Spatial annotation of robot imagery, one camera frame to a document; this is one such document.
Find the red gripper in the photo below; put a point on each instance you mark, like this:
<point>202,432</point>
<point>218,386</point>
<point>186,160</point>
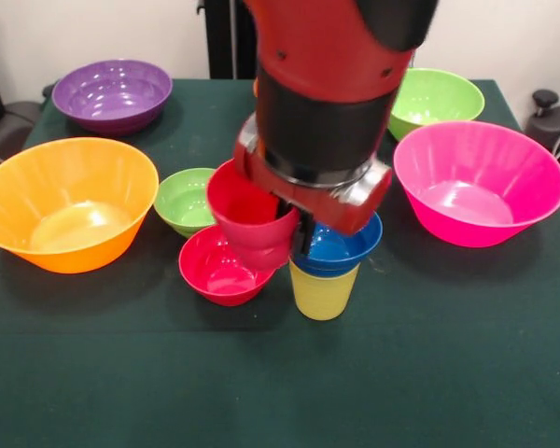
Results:
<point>336,205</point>

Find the red cup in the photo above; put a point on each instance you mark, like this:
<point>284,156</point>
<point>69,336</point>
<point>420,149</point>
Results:
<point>247,219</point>

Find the small blue bowl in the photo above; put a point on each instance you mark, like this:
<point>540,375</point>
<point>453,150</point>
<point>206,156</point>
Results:
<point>350,242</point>

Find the yellow translucent cup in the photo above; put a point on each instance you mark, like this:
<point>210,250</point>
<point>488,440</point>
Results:
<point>324,294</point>

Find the large pink bowl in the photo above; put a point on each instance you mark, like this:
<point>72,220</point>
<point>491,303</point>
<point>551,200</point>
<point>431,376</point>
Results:
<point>480,186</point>

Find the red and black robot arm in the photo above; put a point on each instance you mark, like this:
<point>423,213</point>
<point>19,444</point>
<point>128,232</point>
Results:
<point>336,79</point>

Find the small red bowl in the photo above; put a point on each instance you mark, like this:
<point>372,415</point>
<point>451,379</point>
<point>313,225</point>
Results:
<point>214,275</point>

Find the small green bowl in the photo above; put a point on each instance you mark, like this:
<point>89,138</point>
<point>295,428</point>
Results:
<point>184,200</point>

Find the dark green tablecloth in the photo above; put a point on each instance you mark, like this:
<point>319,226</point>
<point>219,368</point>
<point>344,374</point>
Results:
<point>280,373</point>

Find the large light green bowl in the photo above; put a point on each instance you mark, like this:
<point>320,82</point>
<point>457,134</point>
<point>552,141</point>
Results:
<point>438,98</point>

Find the purple bowl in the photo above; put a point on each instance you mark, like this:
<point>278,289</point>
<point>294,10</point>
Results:
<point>112,93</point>

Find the large yellow-orange bowl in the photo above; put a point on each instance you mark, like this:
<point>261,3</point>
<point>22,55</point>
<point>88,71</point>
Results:
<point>70,200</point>

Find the small black knob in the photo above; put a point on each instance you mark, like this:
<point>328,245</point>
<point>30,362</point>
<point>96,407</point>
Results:
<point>48,91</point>

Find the black round base with knob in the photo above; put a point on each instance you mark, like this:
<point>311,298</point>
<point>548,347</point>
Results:
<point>555,126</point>

